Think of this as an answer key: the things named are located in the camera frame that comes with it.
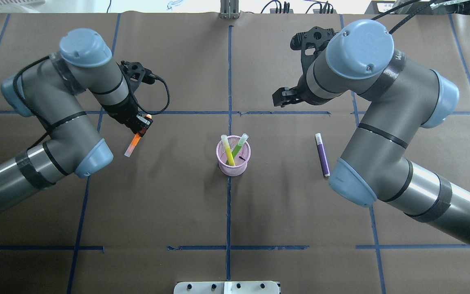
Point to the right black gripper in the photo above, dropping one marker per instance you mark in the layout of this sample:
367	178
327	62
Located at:
300	96

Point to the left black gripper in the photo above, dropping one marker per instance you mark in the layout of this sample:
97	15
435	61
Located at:
121	109

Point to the orange highlighter pen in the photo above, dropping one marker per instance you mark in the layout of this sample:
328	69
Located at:
132	145

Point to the green highlighter pen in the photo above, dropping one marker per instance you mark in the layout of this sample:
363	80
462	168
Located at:
239	145

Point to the purple highlighter pen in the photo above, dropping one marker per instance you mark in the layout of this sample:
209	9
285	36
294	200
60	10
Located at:
323	160

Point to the yellow highlighter pen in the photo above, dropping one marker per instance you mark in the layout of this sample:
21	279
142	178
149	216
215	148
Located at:
227	150

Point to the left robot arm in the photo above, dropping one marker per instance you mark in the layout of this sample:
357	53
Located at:
47	89

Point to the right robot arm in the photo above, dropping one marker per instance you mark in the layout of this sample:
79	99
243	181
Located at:
404	96

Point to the pink mesh pen holder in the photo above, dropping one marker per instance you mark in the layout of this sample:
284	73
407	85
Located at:
241	161

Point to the aluminium frame post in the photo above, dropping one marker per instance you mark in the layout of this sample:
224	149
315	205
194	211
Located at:
229	9

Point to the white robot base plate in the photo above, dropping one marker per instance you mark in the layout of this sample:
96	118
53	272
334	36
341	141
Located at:
227	287

